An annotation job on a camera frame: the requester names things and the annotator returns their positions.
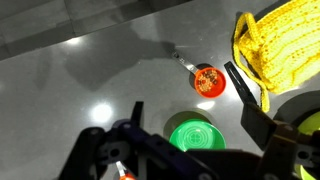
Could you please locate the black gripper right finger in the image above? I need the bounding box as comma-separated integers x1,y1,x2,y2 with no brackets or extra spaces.
240,103,320,180

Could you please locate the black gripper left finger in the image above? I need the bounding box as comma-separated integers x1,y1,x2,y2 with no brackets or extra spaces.
59,101,201,180

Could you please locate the yellow crocheted cloth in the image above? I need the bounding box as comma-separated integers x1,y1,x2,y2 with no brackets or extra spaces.
232,0,320,114

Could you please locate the lime green mixing bowl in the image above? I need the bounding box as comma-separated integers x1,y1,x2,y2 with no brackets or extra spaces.
294,110,320,180

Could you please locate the small green bowl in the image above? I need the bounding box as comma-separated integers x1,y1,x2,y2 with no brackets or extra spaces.
168,118,227,153

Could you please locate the orange measuring cup with beans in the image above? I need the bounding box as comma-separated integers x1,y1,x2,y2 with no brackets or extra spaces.
171,49,228,100

